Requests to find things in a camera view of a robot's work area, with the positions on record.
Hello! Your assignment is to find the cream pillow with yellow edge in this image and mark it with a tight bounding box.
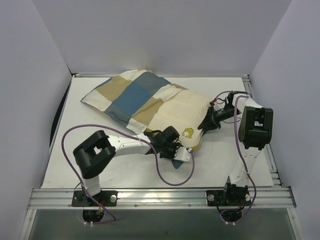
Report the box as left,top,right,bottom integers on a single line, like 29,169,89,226
147,90,211,151

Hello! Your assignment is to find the blue tan white checked pillowcase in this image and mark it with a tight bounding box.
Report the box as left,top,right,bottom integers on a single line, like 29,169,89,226
80,69,189,170

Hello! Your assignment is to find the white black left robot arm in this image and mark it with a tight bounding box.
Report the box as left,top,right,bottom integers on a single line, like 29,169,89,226
73,126,183,206

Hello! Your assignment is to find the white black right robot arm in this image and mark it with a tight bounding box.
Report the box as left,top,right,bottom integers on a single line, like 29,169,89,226
198,91,274,205

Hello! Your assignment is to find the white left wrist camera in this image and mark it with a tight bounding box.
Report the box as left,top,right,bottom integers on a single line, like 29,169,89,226
173,146,193,163

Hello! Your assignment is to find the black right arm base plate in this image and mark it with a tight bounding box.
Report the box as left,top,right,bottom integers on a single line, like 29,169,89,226
206,187,252,207

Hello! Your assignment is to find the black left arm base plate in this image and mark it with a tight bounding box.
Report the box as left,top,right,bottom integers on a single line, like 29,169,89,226
71,190,118,207

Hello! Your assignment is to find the aluminium back frame rail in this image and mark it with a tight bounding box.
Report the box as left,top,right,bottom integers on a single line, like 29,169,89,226
72,72,251,79

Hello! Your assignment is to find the aluminium frame rail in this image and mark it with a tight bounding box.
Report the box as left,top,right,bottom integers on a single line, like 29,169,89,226
27,187,297,210
72,72,251,79

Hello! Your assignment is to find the aluminium front frame rail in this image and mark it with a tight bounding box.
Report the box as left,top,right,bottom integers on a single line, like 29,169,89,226
27,187,297,210

